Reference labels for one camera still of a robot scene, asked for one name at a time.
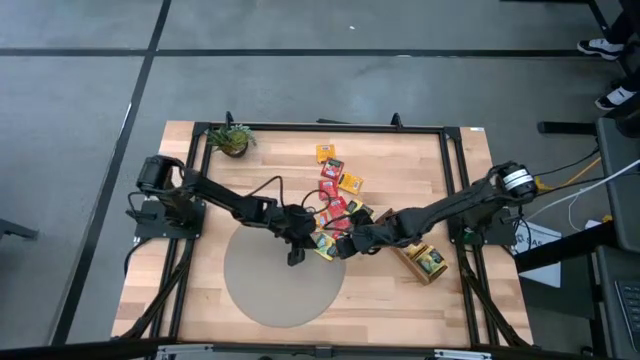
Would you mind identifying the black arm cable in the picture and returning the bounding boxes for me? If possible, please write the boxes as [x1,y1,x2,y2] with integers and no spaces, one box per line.
[244,174,351,232]

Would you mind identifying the grey desk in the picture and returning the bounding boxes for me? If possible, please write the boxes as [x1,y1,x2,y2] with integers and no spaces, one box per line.
[592,244,640,360]
[594,117,640,254]

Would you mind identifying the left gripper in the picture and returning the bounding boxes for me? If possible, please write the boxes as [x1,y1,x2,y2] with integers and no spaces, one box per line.
[273,204,324,267]

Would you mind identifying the person's foot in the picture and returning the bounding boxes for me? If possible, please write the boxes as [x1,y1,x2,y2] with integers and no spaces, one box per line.
[577,38,626,61]
[594,85,639,111]

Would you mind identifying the black desk foot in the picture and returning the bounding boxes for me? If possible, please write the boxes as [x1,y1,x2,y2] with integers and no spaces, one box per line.
[536,120,599,136]

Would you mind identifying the silver bracket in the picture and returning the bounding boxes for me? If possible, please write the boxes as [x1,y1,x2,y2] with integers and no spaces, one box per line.
[155,343,215,360]
[432,348,494,360]

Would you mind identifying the white cable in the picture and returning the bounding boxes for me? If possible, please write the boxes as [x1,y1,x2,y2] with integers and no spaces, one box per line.
[566,158,640,227]

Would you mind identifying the black cable bundle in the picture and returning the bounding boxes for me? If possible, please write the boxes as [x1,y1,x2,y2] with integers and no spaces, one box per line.
[529,146,604,201]

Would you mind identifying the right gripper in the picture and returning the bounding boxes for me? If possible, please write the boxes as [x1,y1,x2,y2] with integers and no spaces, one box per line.
[335,222,396,260]

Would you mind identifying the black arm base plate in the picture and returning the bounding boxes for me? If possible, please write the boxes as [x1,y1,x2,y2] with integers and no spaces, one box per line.
[449,209,517,247]
[134,199,207,240]

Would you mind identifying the yellow cable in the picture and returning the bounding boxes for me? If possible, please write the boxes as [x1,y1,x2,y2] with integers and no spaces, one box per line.
[535,157,603,196]

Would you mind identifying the round grey mat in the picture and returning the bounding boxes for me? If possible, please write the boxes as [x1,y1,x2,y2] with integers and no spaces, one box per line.
[223,222,347,329]

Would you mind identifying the wooden compartment tray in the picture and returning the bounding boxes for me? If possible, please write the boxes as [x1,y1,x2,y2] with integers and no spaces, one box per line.
[374,207,450,288]

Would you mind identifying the black beam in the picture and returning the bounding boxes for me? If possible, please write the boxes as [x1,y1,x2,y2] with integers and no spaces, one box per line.
[513,219,617,274]

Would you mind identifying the black keyboard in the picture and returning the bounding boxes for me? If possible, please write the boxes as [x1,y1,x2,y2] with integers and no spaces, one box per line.
[613,279,640,344]

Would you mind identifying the black aluminium table frame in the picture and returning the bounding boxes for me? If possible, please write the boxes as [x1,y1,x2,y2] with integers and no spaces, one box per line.
[112,110,534,351]

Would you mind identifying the black crossbar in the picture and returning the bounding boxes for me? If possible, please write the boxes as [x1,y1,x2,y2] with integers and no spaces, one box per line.
[0,337,640,360]

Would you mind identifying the white printed sheet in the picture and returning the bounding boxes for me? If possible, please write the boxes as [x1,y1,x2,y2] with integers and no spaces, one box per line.
[513,222,564,289]

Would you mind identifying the potted green plant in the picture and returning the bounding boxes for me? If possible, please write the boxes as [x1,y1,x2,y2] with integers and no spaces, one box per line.
[207,123,258,160]

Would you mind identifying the black furniture leg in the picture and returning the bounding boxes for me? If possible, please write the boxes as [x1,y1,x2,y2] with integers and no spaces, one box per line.
[0,218,40,242]

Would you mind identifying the black floor cable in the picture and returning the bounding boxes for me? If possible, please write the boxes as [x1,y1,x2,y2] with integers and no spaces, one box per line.
[123,238,147,277]

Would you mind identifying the yellow tea bag packet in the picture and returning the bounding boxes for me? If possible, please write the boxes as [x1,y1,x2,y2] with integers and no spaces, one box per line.
[338,172,365,196]

